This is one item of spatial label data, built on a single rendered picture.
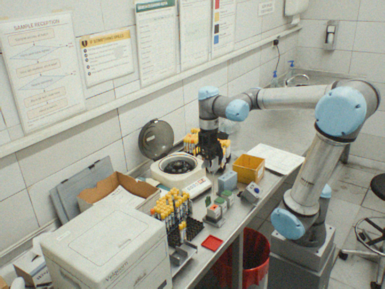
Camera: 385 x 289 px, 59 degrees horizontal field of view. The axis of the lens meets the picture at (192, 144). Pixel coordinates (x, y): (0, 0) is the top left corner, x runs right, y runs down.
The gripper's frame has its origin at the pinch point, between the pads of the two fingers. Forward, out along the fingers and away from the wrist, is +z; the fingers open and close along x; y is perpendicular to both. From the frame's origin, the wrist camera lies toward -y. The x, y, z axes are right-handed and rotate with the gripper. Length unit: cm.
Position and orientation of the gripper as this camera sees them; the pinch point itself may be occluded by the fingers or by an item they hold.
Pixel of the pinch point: (213, 170)
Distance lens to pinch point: 140.5
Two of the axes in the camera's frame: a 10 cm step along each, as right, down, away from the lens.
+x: 8.3, 2.2, -5.2
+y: -5.6, 4.0, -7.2
